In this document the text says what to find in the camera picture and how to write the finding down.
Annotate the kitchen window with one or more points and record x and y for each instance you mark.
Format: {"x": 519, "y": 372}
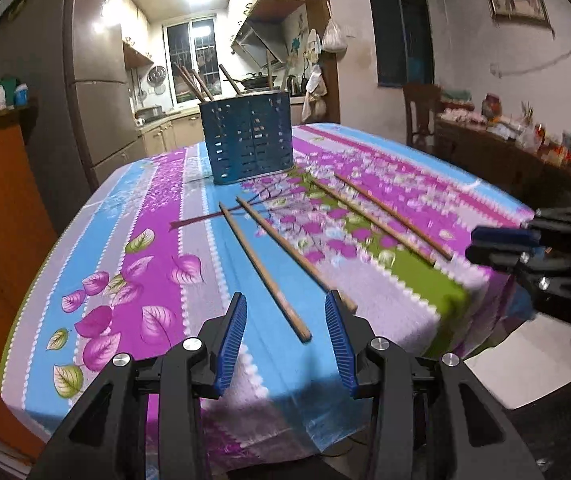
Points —
{"x": 192, "y": 45}

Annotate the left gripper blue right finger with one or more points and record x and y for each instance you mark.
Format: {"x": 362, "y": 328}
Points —
{"x": 338, "y": 319}

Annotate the white hanging plastic bag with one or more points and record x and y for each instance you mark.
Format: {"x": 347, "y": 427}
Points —
{"x": 333, "y": 40}

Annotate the blue perforated utensil holder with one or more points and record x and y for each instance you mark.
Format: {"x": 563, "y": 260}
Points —
{"x": 248, "y": 136}

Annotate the black wok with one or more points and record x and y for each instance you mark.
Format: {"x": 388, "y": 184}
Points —
{"x": 259, "y": 82}

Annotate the dark wooden dining table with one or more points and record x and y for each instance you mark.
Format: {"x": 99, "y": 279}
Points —
{"x": 522, "y": 175}

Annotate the floral striped tablecloth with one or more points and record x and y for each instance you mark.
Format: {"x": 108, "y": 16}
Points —
{"x": 150, "y": 257}

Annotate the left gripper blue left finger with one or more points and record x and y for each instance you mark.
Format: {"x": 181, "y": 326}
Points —
{"x": 228, "y": 341}

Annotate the steel electric kettle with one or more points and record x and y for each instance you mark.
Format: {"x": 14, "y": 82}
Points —
{"x": 292, "y": 85}

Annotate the steel range hood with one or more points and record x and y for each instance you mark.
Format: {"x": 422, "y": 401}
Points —
{"x": 261, "y": 42}

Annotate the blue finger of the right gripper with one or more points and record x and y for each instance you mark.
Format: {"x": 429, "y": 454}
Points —
{"x": 500, "y": 257}
{"x": 506, "y": 236}

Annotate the wooden dining chair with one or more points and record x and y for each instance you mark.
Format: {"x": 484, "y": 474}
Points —
{"x": 422, "y": 104}

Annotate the dark room window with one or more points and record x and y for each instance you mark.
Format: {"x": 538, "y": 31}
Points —
{"x": 403, "y": 42}

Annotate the wooden chopstick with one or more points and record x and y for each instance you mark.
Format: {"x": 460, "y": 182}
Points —
{"x": 203, "y": 87}
{"x": 295, "y": 321}
{"x": 230, "y": 80}
{"x": 375, "y": 222}
{"x": 269, "y": 69}
{"x": 303, "y": 263}
{"x": 189, "y": 79}
{"x": 442, "y": 250}
{"x": 176, "y": 65}

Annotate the brown tall refrigerator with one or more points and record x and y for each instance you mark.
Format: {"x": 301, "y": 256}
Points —
{"x": 69, "y": 53}

